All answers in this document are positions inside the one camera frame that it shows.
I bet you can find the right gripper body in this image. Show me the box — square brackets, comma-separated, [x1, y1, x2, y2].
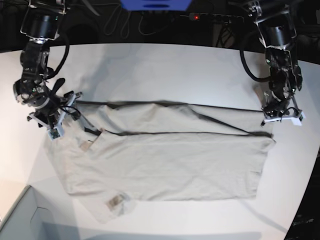
[27, 78, 82, 140]

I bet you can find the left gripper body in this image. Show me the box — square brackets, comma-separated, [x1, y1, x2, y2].
[260, 92, 306, 127]

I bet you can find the grey t-shirt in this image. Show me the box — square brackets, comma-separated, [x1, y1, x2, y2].
[44, 103, 275, 224]

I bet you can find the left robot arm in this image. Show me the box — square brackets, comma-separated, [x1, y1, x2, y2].
[239, 0, 305, 126]

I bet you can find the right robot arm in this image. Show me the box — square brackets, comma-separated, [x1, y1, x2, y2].
[13, 0, 82, 140]

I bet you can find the black labelled device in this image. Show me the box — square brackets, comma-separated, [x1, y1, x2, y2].
[284, 201, 320, 240]

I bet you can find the black power strip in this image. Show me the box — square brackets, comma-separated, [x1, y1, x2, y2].
[180, 12, 245, 24]

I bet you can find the blue overhead mount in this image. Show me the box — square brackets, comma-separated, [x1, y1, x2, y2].
[120, 0, 192, 11]

